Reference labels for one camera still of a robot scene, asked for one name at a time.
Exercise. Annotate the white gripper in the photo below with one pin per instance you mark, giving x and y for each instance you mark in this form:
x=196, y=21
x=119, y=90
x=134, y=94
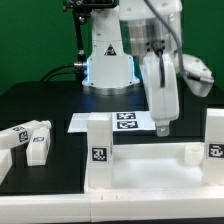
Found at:
x=163, y=101

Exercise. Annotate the white desk tabletop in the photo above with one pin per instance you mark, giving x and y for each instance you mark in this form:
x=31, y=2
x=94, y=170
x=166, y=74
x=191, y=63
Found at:
x=159, y=166

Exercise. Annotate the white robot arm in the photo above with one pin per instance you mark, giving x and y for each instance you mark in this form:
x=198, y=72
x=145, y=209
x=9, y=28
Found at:
x=149, y=28

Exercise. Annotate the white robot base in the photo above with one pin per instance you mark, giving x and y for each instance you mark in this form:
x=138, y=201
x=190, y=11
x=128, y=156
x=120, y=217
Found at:
x=110, y=71

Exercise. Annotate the white marker sheet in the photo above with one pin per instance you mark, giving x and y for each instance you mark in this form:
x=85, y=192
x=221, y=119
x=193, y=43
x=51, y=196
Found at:
x=122, y=121

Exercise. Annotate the white block left edge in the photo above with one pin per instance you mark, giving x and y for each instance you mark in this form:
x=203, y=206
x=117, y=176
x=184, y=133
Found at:
x=5, y=163

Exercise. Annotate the white front rail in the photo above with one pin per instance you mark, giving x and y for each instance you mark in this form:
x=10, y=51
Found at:
x=203, y=202

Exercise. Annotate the black camera stand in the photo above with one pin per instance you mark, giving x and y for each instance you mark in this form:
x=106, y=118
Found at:
x=81, y=11

